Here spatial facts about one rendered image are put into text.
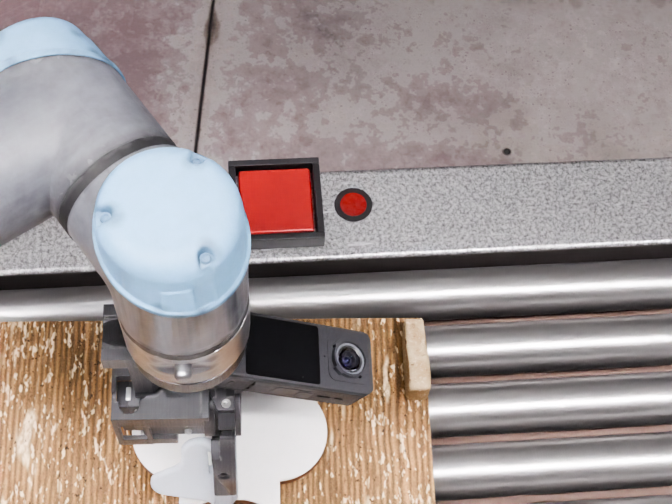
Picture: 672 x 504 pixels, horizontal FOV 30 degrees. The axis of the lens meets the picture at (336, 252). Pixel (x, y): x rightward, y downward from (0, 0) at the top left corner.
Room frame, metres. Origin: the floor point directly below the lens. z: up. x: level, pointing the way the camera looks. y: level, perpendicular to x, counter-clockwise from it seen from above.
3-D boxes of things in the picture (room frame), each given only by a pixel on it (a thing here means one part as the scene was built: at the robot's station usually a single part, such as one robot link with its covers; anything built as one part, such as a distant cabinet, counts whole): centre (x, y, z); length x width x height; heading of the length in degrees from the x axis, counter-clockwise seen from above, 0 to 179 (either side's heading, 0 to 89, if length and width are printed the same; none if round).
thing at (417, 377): (0.36, -0.07, 0.95); 0.06 x 0.02 x 0.03; 8
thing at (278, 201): (0.49, 0.05, 0.92); 0.06 x 0.06 x 0.01; 10
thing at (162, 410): (0.28, 0.09, 1.08); 0.09 x 0.08 x 0.12; 98
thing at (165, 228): (0.28, 0.09, 1.24); 0.09 x 0.08 x 0.11; 43
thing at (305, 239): (0.49, 0.05, 0.92); 0.08 x 0.08 x 0.02; 10
